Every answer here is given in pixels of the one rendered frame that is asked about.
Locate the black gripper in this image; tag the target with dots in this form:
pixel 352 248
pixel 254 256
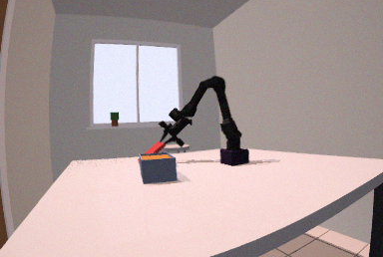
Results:
pixel 173 131

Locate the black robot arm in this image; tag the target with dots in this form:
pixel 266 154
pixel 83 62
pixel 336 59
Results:
pixel 228 126

